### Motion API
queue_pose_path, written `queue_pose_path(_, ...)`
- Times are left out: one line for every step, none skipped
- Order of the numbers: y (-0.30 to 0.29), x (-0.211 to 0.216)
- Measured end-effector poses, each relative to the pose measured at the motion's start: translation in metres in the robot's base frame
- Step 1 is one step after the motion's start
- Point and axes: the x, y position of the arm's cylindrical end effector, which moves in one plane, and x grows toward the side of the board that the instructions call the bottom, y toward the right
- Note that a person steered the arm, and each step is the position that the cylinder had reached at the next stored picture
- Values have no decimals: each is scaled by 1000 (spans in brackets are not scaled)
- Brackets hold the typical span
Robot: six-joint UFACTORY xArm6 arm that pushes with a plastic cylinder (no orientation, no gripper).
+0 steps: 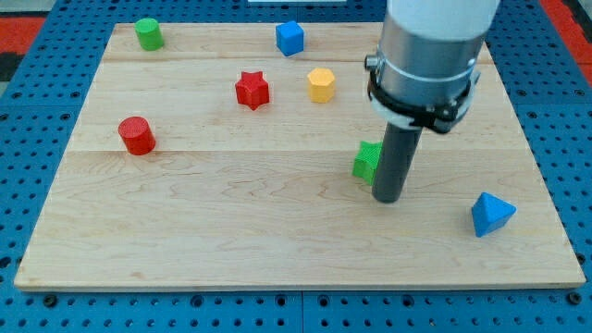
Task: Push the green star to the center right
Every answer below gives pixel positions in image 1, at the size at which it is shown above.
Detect red cylinder block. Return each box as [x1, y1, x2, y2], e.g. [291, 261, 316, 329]
[117, 117, 156, 155]

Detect yellow hexagon block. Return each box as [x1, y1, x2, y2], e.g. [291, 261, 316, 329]
[307, 68, 336, 104]

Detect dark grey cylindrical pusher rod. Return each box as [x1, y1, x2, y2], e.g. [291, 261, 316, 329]
[372, 124, 422, 204]

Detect light wooden board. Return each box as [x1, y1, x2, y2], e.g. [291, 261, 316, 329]
[14, 23, 586, 292]

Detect green cylinder block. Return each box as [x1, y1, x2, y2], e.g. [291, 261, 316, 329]
[134, 18, 165, 51]

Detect green star block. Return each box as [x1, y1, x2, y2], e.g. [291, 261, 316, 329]
[352, 141, 382, 185]

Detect blue cube block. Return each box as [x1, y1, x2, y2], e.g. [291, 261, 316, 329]
[276, 20, 304, 56]

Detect red star block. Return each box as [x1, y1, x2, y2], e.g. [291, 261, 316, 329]
[235, 71, 270, 111]

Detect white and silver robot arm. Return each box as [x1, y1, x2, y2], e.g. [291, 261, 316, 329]
[364, 0, 500, 204]

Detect blue triangular pyramid block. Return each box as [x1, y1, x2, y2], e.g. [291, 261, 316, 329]
[471, 192, 517, 238]

